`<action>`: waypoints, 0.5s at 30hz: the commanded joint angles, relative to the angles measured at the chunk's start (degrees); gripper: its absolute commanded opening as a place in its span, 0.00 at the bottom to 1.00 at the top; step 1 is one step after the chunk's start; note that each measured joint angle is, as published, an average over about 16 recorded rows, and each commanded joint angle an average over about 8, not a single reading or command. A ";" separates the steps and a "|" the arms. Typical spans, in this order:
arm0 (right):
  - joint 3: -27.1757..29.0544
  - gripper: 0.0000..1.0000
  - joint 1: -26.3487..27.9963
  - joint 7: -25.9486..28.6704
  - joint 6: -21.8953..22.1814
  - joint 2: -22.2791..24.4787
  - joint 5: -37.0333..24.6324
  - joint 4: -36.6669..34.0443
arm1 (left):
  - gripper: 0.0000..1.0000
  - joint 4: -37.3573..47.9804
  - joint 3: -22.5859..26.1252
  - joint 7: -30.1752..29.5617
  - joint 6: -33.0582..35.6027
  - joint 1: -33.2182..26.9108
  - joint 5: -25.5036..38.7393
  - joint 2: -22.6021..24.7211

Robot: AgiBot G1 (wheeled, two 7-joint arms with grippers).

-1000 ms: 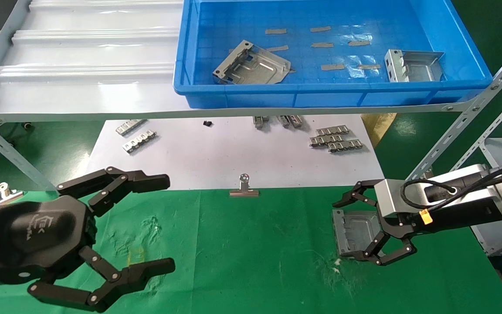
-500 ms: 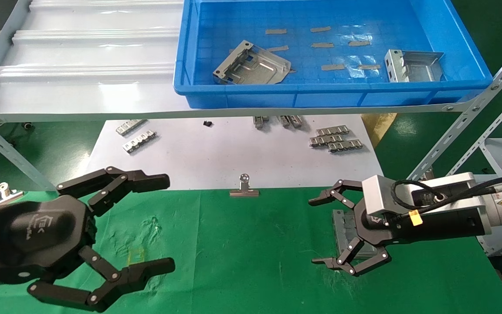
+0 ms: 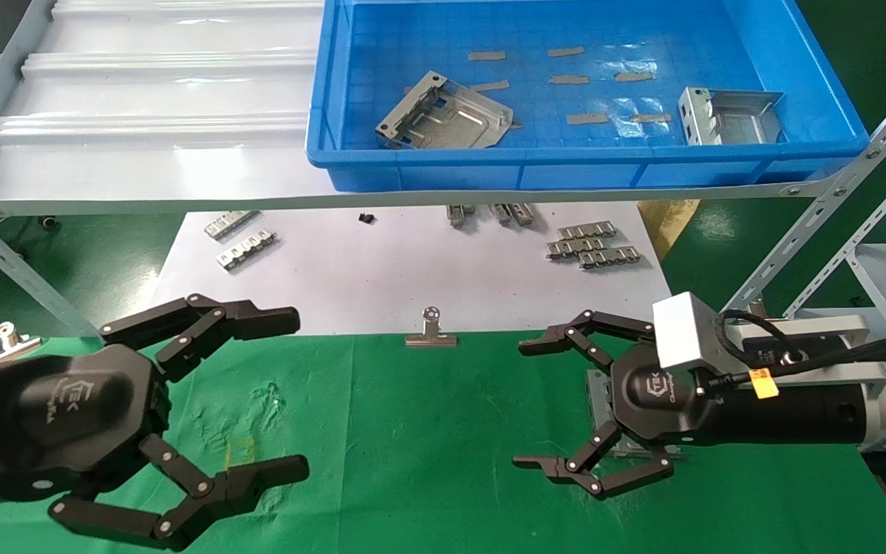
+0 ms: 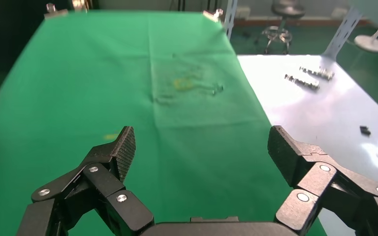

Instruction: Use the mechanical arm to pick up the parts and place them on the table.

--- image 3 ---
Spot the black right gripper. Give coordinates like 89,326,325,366
512,310,872,499

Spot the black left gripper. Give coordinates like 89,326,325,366
0,294,310,552

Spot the sheet metal bracket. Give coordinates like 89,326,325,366
585,369,682,462
375,70,515,150
678,87,785,146

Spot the green cloth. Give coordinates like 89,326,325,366
0,325,886,554

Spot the white paper sheet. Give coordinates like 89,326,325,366
152,202,682,336

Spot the clear plastic film scrap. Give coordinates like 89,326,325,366
612,115,661,141

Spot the white corrugated shelf panel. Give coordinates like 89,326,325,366
0,0,836,207

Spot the blue plastic bin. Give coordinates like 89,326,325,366
305,0,871,192

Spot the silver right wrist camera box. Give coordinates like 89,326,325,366
652,291,722,372

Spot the black cable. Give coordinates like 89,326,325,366
708,309,886,385

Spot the yellow cable tag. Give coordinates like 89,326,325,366
748,368,780,399

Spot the grey perforated metal frame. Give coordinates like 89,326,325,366
0,0,886,339

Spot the grey camera mount plate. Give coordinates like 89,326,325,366
724,314,886,387

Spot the folded sheet metal bracket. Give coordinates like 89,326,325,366
678,87,785,146

